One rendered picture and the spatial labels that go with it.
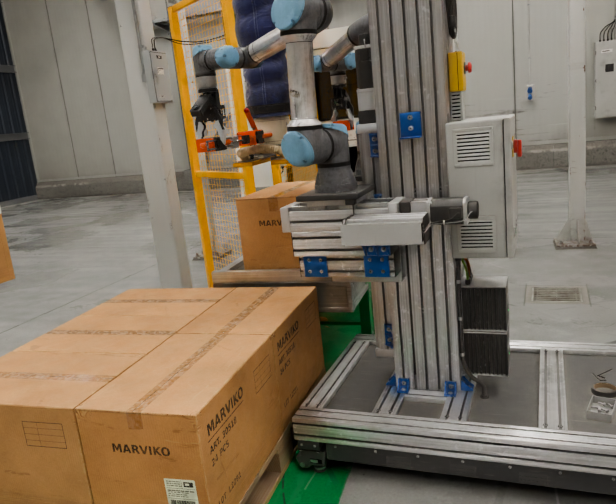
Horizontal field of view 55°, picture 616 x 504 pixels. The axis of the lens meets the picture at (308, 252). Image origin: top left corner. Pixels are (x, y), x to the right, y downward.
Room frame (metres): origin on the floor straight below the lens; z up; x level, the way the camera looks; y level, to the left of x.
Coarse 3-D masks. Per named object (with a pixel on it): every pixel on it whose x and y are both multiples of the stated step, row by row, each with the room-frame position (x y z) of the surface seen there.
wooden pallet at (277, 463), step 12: (324, 372) 2.60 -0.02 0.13; (288, 432) 2.10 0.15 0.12; (276, 444) 1.98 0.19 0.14; (288, 444) 2.08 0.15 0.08; (276, 456) 1.99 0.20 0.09; (288, 456) 2.07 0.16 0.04; (264, 468) 1.85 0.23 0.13; (276, 468) 1.99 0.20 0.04; (264, 480) 1.95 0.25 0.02; (276, 480) 1.94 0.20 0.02; (252, 492) 1.89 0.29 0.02; (264, 492) 1.88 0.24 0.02
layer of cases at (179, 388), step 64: (128, 320) 2.40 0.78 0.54; (192, 320) 2.32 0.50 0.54; (256, 320) 2.23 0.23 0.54; (0, 384) 1.85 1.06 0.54; (64, 384) 1.80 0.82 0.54; (128, 384) 1.74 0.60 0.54; (192, 384) 1.69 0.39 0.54; (256, 384) 1.88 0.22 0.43; (0, 448) 1.71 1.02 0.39; (64, 448) 1.63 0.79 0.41; (128, 448) 1.56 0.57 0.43; (192, 448) 1.50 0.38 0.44; (256, 448) 1.82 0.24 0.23
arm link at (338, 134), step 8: (328, 128) 2.04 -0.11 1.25; (336, 128) 2.04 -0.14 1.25; (344, 128) 2.06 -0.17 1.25; (336, 136) 2.04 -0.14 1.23; (344, 136) 2.06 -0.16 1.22; (336, 144) 2.02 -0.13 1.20; (344, 144) 2.06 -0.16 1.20; (336, 152) 2.03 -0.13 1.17; (344, 152) 2.06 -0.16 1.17; (328, 160) 2.04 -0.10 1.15; (336, 160) 2.04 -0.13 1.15; (344, 160) 2.05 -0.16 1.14
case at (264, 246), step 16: (256, 192) 3.06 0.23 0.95; (272, 192) 2.98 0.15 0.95; (288, 192) 2.91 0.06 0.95; (304, 192) 2.85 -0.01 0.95; (240, 208) 2.85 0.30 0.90; (256, 208) 2.82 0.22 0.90; (272, 208) 2.79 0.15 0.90; (240, 224) 2.86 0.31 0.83; (256, 224) 2.83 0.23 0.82; (272, 224) 2.80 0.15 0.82; (256, 240) 2.83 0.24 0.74; (272, 240) 2.80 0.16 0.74; (288, 240) 2.77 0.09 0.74; (256, 256) 2.83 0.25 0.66; (272, 256) 2.80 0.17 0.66; (288, 256) 2.78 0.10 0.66
